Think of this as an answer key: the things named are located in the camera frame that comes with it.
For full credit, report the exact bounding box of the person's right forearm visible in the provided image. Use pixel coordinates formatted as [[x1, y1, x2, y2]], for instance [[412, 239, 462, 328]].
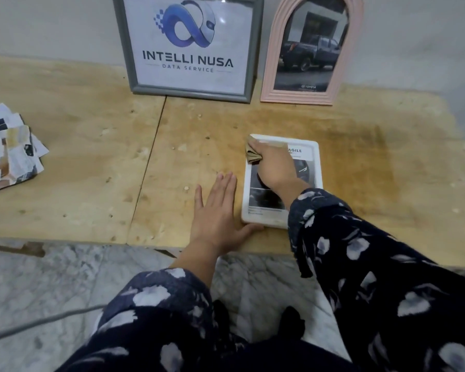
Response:
[[285, 181, 465, 372]]

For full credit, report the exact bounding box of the white picture frame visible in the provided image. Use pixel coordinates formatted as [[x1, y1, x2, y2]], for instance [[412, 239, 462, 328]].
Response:
[[241, 133, 324, 230]]

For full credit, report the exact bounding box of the car brochure photo sheet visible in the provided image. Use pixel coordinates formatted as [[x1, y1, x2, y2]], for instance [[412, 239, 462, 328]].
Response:
[[0, 103, 28, 136]]

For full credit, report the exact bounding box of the person's left forearm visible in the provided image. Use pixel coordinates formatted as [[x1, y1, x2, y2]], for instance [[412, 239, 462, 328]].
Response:
[[58, 240, 222, 372]]

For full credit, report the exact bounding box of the grey floor cable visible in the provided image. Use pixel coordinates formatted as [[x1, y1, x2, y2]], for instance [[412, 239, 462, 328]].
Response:
[[0, 304, 107, 344]]

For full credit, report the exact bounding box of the brown wiping cloth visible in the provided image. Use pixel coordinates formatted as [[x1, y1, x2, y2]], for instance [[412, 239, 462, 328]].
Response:
[[244, 134, 288, 166]]

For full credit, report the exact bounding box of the person's dark clothing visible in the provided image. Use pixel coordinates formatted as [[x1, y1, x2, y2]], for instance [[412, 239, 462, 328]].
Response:
[[201, 300, 357, 372]]

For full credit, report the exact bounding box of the grey framed Intelli Nusa sign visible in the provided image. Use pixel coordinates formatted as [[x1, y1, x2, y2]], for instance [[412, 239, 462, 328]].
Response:
[[112, 0, 265, 104]]

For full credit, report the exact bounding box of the wooden table leg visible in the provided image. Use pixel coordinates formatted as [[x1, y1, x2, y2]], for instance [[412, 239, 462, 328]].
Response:
[[154, 247, 183, 259], [0, 242, 45, 258]]

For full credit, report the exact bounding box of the white logo print paper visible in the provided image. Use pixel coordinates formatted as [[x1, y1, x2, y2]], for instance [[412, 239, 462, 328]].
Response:
[[122, 0, 255, 96]]

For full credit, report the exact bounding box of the person's right hand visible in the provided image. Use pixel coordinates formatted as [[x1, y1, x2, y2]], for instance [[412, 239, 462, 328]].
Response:
[[257, 144, 311, 199]]

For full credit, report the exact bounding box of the pink arched photo frame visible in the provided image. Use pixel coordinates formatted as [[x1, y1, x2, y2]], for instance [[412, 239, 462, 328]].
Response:
[[260, 0, 365, 106]]

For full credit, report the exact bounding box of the person's left hand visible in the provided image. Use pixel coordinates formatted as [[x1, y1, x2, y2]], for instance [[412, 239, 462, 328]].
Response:
[[189, 171, 265, 257]]

